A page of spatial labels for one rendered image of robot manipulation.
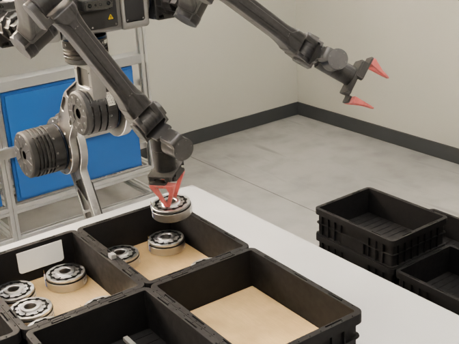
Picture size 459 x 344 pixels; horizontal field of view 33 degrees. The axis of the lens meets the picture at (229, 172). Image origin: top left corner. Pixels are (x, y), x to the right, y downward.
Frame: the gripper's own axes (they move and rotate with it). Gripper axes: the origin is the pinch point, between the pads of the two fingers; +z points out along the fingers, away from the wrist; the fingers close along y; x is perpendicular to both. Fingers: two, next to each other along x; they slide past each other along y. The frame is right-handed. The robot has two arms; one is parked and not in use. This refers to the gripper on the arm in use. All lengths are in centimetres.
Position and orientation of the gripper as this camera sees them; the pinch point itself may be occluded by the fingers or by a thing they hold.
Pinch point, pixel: (170, 199)
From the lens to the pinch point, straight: 200.7
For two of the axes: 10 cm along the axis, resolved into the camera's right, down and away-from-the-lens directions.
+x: -9.6, -0.3, 2.8
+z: 1.0, 8.9, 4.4
